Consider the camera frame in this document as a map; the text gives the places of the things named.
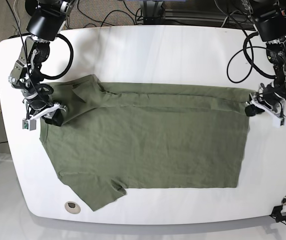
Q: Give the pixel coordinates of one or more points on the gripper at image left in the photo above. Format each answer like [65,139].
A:
[37,99]

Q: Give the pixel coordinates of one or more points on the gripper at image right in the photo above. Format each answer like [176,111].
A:
[269,96]

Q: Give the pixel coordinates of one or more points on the olive green T-shirt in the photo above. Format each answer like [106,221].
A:
[119,136]

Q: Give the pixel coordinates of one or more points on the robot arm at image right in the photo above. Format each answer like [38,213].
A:
[270,25]

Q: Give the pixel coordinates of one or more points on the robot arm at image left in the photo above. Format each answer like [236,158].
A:
[44,27]

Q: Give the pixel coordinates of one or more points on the black flat bar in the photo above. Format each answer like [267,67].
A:
[14,36]

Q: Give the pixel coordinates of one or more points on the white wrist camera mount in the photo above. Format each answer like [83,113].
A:
[276,112]
[30,122]

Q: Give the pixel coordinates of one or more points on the left table cable grommet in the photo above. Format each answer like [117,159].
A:
[72,207]

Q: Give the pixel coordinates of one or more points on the black clamp with cable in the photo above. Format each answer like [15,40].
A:
[277,215]

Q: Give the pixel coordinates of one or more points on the aluminium frame post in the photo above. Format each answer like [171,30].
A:
[152,11]

